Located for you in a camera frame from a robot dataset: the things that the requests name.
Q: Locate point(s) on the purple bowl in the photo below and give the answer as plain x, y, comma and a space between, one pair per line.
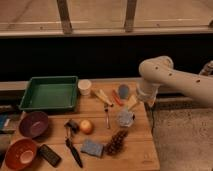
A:
34, 124

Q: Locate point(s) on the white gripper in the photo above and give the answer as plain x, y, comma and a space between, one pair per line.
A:
146, 92

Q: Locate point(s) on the wooden spatula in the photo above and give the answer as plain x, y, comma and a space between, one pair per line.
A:
102, 98

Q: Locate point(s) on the orange apple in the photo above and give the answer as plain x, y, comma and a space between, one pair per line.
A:
86, 126

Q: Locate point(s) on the wooden cutting board table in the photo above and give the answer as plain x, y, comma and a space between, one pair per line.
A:
138, 154

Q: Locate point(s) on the crumpled clear plastic container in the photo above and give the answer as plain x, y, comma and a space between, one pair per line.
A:
125, 118

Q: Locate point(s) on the small dark toy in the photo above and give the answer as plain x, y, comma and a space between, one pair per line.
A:
71, 127

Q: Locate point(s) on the brown pine cone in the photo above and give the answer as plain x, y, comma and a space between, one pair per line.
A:
115, 145

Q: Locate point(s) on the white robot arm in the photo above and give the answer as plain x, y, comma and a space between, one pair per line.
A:
160, 71

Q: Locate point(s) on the black remote control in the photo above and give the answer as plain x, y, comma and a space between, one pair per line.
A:
49, 155

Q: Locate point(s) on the metal fork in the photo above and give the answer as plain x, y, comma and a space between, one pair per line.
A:
107, 116

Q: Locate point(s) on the green plastic tray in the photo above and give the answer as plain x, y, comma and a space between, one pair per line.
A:
50, 93

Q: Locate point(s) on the orange bowl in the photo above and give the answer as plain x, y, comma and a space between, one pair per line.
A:
21, 154

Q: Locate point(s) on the blue sponge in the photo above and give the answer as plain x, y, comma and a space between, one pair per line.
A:
92, 148

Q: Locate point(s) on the white paper cup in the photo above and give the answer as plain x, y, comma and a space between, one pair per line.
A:
84, 86

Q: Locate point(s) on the black handled knife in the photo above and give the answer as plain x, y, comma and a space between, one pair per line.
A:
74, 152

